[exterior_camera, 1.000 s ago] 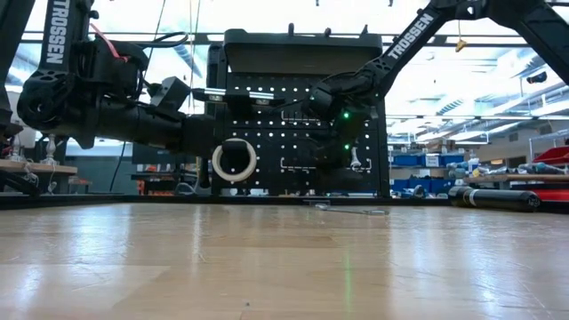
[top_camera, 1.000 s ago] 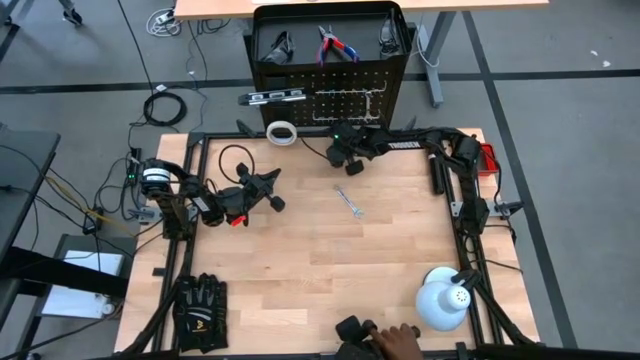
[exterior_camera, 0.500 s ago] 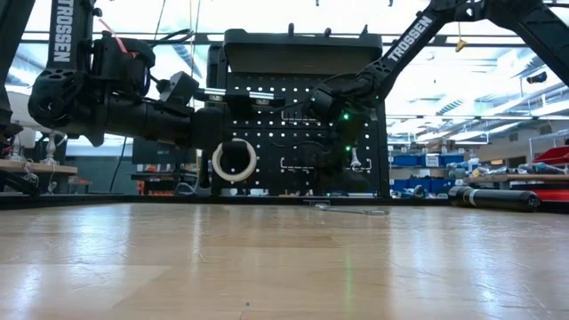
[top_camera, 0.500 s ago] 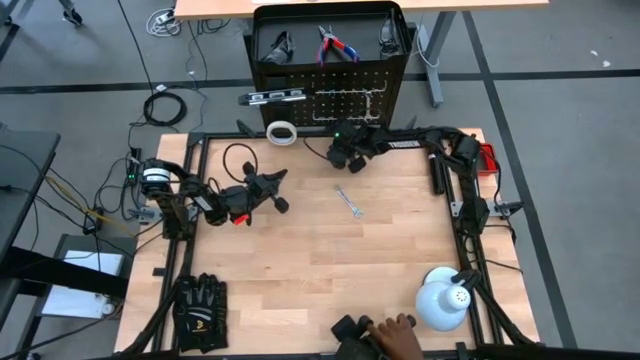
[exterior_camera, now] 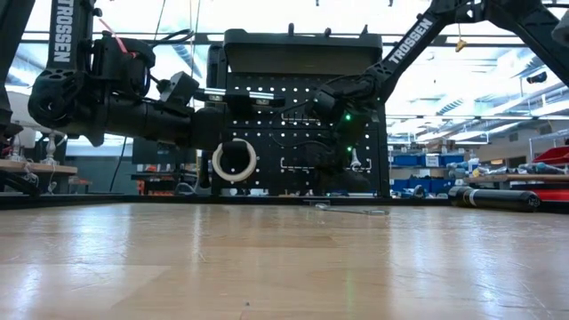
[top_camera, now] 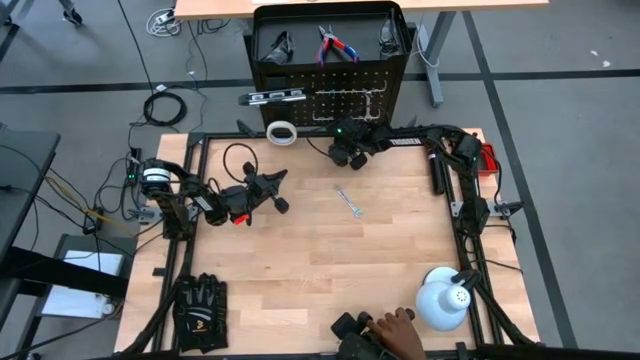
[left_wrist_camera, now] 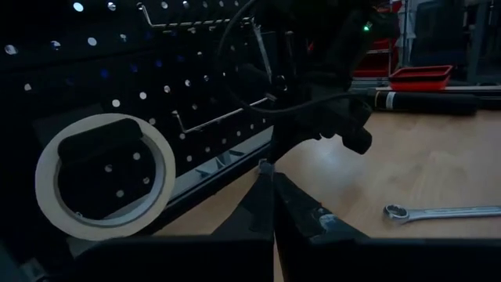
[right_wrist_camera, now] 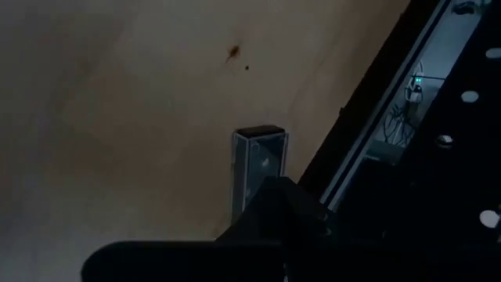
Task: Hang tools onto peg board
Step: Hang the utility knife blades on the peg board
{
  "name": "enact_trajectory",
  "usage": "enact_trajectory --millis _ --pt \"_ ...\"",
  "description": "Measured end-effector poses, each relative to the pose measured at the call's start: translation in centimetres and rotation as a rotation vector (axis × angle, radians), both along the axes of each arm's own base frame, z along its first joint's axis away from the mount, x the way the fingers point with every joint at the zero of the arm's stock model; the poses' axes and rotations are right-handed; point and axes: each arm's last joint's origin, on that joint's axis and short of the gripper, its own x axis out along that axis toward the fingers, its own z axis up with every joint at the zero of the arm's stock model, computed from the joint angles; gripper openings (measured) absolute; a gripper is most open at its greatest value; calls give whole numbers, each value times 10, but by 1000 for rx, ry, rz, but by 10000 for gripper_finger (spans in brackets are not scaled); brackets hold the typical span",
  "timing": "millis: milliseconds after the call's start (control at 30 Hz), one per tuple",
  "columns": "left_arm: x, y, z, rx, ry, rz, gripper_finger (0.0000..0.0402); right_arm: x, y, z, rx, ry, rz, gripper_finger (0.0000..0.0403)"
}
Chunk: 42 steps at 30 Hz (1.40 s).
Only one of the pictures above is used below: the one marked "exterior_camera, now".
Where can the silver combination wrench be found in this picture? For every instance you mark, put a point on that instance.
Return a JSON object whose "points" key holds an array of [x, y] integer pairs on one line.
{"points": [[364, 212], [355, 160]]}

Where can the white tape roll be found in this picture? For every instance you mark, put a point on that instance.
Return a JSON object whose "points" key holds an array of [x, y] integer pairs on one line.
{"points": [[214, 161]]}

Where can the silver black spirit level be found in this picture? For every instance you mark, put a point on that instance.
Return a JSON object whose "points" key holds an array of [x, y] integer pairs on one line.
{"points": [[266, 98]]}

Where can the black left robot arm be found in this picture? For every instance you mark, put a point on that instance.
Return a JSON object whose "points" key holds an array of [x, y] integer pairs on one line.
{"points": [[66, 89]]}

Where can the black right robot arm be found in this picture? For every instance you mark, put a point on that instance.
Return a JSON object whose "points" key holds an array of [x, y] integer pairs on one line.
{"points": [[411, 40]]}

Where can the black peg board cart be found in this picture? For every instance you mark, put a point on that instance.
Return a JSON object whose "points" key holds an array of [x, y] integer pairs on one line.
{"points": [[311, 58]]}

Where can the black monitor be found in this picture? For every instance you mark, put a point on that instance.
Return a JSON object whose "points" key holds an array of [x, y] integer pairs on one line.
{"points": [[155, 153]]}

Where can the blue storage bin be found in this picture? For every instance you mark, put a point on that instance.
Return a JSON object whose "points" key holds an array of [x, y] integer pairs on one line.
{"points": [[405, 160], [451, 160]]}

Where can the black flashlight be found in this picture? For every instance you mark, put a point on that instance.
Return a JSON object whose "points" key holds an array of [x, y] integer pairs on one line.
{"points": [[498, 199]]}

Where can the white shaded table lamp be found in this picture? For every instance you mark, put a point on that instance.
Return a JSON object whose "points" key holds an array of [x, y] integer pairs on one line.
{"points": [[52, 146]]}

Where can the wooden background desk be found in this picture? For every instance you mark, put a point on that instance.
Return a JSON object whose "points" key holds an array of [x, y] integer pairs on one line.
{"points": [[40, 168]]}

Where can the wooden workbench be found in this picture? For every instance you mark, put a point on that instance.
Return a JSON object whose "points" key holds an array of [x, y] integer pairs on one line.
{"points": [[515, 178]]}

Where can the red plastic tray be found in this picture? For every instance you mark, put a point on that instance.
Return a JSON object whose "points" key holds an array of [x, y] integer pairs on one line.
{"points": [[553, 195]]}

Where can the red storage bin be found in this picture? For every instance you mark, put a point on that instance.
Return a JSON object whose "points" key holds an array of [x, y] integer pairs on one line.
{"points": [[555, 156]]}

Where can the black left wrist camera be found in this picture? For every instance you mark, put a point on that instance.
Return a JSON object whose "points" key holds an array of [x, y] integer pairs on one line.
{"points": [[180, 86]]}

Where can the black ceiling camera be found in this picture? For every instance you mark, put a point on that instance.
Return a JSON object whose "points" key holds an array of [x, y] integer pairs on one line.
{"points": [[537, 77]]}

